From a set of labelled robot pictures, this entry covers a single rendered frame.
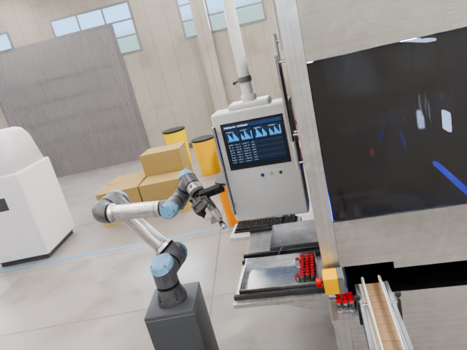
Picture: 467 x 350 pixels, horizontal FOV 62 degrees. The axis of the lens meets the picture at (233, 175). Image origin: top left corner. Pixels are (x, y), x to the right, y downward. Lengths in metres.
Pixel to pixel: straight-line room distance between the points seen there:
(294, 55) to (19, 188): 4.30
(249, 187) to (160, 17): 7.01
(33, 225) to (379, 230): 4.43
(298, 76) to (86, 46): 8.44
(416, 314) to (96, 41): 8.67
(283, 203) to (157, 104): 7.00
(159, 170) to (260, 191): 3.34
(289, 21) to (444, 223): 0.89
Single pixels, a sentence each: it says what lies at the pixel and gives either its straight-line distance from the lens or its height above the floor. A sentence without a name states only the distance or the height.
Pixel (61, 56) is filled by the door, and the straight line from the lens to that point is 9.82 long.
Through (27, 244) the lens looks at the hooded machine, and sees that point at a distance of 5.48.
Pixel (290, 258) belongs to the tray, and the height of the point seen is 0.89.
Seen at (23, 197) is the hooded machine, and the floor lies 0.85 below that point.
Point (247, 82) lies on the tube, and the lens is 2.45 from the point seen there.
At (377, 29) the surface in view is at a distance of 1.37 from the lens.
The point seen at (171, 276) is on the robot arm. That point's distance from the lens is 1.97.
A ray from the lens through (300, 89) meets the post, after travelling 1.35.
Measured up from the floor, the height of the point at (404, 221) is 1.18.
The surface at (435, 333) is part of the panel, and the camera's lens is 1.85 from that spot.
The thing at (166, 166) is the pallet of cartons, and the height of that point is 0.58.
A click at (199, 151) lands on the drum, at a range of 6.64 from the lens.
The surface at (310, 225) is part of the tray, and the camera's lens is 2.24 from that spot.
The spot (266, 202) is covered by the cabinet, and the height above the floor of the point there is 0.91.
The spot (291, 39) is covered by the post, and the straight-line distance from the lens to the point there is 1.35.
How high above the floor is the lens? 1.88
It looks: 17 degrees down
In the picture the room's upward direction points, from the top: 14 degrees counter-clockwise
